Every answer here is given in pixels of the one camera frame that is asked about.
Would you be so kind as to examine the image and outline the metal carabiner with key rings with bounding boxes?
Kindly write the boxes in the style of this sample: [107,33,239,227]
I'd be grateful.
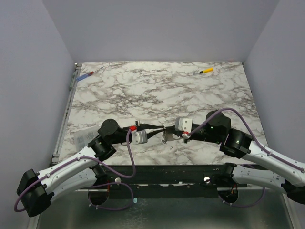
[162,129,175,144]

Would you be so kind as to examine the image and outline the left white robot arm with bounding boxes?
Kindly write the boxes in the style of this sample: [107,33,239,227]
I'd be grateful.
[14,119,165,218]

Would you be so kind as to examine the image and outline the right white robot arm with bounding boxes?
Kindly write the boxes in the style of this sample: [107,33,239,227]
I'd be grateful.
[166,109,305,204]

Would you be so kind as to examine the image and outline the yellow screwdriver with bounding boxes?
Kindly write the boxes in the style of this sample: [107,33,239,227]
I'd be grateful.
[199,67,214,74]

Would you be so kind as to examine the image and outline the blue red screwdriver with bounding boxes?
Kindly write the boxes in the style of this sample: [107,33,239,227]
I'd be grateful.
[76,67,103,82]

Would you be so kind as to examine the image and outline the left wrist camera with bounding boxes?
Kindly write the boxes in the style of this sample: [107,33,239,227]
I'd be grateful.
[129,126,148,145]

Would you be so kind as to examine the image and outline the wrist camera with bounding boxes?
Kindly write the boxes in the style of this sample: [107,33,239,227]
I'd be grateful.
[174,117,193,133]
[129,126,148,145]

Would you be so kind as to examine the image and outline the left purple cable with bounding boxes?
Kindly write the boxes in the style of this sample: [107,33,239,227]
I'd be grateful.
[14,128,137,212]

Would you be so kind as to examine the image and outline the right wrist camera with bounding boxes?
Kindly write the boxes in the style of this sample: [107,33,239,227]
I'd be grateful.
[174,117,193,133]

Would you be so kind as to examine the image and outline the black mounting rail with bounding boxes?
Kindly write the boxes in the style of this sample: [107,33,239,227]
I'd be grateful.
[88,164,237,202]

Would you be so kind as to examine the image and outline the aluminium side rail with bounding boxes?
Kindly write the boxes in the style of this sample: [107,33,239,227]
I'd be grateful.
[50,63,82,165]

